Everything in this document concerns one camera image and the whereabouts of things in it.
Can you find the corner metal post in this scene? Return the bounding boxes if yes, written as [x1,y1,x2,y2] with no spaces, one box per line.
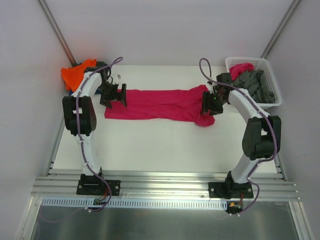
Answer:
[36,0,77,67]
[260,0,303,59]

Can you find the grey t shirts in basket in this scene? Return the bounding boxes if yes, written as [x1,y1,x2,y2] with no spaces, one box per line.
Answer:
[234,70,275,104]

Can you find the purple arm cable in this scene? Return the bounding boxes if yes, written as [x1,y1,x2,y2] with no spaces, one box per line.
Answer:
[198,58,278,218]
[37,56,124,223]

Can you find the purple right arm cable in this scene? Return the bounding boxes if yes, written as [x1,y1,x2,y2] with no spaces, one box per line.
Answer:
[198,58,278,218]

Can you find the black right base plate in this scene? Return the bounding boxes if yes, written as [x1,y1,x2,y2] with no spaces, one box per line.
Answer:
[208,182,254,200]

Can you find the left corner metal post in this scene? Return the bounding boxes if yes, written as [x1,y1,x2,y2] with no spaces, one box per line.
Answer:
[36,0,77,67]

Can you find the magenta t shirt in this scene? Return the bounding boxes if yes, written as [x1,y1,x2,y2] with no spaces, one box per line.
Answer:
[104,84,215,127]
[229,62,255,81]

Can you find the white plastic laundry basket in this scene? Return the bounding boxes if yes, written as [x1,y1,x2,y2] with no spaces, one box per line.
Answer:
[225,56,282,110]

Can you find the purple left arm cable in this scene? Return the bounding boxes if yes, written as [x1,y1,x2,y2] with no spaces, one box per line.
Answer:
[37,56,124,223]

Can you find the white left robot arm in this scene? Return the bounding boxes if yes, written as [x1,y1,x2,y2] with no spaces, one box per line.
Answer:
[62,56,128,194]

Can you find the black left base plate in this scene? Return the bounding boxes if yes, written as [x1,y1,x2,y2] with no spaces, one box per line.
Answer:
[76,178,121,196]

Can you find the folded orange t shirt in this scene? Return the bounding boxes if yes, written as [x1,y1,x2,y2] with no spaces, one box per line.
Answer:
[60,59,97,92]

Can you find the folded blue t shirt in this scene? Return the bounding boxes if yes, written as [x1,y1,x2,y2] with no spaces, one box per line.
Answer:
[68,89,102,96]

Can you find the magenta t shirt in basket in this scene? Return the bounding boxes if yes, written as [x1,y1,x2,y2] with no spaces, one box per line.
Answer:
[229,62,255,81]

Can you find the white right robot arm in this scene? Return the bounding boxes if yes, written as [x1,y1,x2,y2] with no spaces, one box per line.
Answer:
[201,72,282,198]

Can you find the aluminium mounting rail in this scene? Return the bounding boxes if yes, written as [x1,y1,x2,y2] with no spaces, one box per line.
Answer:
[31,169,302,202]

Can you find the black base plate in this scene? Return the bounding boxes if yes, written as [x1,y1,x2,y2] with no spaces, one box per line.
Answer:
[208,182,254,200]
[76,178,121,196]

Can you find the right corner metal post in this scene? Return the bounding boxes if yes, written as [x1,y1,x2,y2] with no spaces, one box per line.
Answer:
[260,0,303,59]

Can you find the white slotted cable duct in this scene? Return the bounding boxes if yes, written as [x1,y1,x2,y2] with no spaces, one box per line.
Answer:
[41,197,227,211]

